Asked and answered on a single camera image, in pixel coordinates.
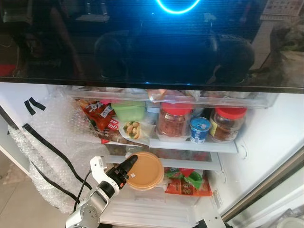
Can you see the clear bubble wrap sheet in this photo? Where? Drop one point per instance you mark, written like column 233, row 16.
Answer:
column 61, row 123

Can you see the tan orange plastic bowl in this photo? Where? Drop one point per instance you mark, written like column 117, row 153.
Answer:
column 147, row 171

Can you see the red lid jar yellow label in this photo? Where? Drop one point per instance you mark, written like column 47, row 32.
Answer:
column 227, row 126

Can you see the red orange food packet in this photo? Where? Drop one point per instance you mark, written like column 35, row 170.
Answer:
column 180, row 187

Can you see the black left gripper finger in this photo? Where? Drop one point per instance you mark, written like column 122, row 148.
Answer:
column 129, row 164

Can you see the red lid jar orange contents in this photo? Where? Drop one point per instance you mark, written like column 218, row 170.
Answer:
column 173, row 123

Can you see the white fridge shelf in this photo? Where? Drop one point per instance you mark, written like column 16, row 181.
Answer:
column 190, row 146

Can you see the clear wrapped sandwich packet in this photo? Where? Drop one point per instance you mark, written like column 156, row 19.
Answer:
column 133, row 130

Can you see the red snack packet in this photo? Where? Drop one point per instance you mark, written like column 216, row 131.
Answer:
column 99, row 118

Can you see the green food packet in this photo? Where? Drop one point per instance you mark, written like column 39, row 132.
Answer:
column 194, row 178

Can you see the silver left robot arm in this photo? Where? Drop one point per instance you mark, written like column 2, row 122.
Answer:
column 88, row 211

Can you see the blue white yogurt cup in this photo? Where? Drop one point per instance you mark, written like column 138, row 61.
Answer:
column 200, row 130

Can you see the white bowl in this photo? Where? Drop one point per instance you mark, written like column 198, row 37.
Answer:
column 289, row 223

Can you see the clear plastic fridge drawer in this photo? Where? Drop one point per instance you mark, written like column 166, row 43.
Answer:
column 213, row 97

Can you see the green plastic container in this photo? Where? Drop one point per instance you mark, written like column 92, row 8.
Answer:
column 128, row 113

